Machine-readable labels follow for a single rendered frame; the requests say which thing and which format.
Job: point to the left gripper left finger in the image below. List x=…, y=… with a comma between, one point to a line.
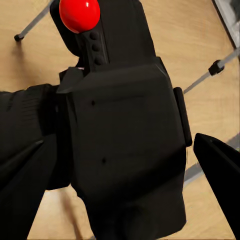
x=23, y=182

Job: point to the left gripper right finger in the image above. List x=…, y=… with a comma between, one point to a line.
x=221, y=165

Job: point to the bookcase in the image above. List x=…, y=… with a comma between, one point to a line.
x=231, y=18

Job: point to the camera tripod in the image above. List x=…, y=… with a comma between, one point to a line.
x=195, y=171

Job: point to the digital camera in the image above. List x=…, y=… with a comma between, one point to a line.
x=123, y=129

